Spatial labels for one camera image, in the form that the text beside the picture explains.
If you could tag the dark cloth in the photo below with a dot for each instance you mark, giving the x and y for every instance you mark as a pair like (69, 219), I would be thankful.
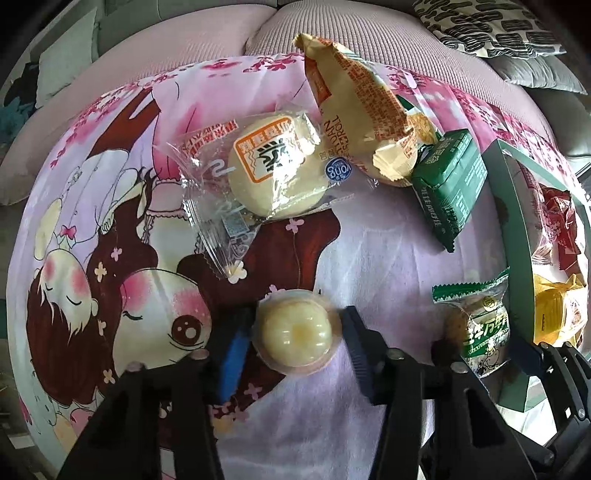
(18, 92)

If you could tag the black white patterned pillow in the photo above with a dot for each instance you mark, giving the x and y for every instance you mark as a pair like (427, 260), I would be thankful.
(485, 27)

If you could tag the pale yellow jelly cup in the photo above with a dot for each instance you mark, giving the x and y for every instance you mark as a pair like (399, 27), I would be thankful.
(295, 334)

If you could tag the green white cartoon packet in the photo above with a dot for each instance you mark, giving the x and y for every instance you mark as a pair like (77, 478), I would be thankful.
(485, 332)

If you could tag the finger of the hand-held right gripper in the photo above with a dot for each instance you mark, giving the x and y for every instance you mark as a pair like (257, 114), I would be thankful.
(554, 369)
(443, 351)

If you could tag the pink printed blanket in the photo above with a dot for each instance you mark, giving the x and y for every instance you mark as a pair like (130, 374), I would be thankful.
(369, 277)

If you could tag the red foil snack packet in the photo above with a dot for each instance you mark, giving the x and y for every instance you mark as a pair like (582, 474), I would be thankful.
(561, 226)

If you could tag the dark green snack packet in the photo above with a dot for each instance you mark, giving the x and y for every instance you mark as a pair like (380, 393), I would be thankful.
(450, 189)

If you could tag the beige snack packet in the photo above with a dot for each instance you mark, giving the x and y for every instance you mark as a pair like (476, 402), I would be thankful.
(364, 110)

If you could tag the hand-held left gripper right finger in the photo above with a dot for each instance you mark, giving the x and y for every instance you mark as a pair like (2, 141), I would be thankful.
(362, 369)

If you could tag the bun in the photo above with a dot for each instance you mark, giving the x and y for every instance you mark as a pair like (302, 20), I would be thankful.
(272, 170)

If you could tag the yellow snack packet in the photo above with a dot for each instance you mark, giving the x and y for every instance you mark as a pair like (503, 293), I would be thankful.
(556, 309)

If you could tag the teal cardboard box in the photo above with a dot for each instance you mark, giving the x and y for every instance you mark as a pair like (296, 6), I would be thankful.
(512, 240)

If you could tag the pink ribbed sofa cover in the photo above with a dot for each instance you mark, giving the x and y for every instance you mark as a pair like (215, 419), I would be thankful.
(184, 37)

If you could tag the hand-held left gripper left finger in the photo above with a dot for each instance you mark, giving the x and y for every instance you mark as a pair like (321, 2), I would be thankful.
(231, 364)

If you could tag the grey pillow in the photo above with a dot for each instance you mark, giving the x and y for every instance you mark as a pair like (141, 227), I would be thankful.
(540, 74)

